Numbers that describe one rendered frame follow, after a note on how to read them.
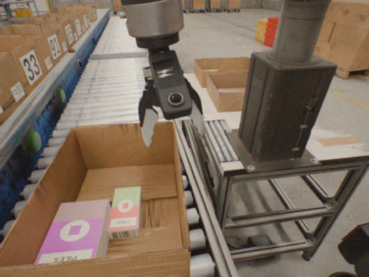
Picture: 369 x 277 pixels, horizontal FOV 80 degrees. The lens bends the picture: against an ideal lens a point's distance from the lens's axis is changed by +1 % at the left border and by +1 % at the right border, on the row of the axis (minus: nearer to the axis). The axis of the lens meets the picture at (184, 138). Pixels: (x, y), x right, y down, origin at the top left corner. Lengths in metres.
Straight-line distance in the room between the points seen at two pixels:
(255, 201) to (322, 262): 0.49
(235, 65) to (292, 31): 1.01
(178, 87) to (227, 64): 1.33
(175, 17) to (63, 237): 0.46
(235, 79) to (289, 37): 0.69
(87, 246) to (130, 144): 0.32
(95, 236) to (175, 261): 0.20
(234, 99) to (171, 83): 0.75
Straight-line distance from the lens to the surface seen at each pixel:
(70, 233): 0.55
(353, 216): 1.90
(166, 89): 0.34
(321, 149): 0.96
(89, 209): 0.57
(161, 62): 0.37
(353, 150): 1.02
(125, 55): 2.08
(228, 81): 1.34
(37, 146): 0.90
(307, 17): 0.69
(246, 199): 1.69
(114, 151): 0.72
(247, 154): 0.81
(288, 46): 0.71
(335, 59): 4.75
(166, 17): 0.35
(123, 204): 0.61
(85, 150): 0.74
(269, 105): 0.68
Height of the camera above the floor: 1.25
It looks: 34 degrees down
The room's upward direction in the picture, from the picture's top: straight up
